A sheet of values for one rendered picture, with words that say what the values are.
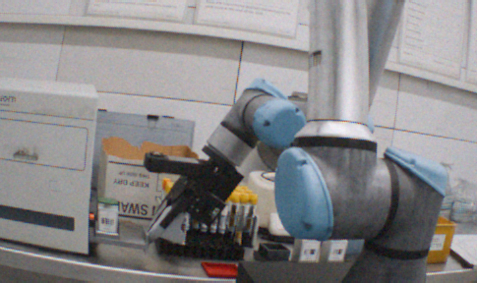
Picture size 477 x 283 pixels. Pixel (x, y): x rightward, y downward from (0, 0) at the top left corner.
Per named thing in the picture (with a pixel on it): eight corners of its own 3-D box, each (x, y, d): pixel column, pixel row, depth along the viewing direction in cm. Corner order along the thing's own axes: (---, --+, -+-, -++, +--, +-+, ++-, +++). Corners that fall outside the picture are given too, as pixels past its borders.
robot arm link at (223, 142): (224, 127, 114) (213, 121, 122) (208, 148, 114) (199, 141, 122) (258, 152, 116) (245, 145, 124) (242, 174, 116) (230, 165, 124)
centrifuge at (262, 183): (254, 241, 145) (263, 188, 143) (239, 210, 174) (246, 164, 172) (352, 247, 148) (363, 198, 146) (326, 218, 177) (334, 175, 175)
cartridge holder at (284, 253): (267, 268, 124) (269, 253, 123) (252, 255, 132) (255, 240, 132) (291, 268, 126) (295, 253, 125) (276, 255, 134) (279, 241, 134)
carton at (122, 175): (101, 219, 140) (105, 153, 138) (95, 191, 167) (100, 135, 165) (207, 232, 146) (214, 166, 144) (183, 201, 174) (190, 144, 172)
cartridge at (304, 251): (297, 265, 128) (304, 236, 127) (290, 258, 133) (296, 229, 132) (315, 265, 129) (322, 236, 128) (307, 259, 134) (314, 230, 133)
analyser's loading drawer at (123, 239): (47, 239, 109) (47, 213, 108) (48, 229, 115) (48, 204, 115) (148, 254, 115) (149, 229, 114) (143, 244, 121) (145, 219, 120)
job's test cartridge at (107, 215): (96, 236, 113) (97, 203, 112) (95, 229, 117) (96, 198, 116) (117, 239, 114) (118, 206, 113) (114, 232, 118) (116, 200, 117)
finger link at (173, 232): (170, 261, 116) (199, 224, 116) (144, 244, 114) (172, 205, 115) (167, 256, 119) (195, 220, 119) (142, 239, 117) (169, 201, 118)
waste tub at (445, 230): (406, 265, 133) (417, 224, 132) (386, 250, 146) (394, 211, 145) (447, 262, 136) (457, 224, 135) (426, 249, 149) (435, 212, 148)
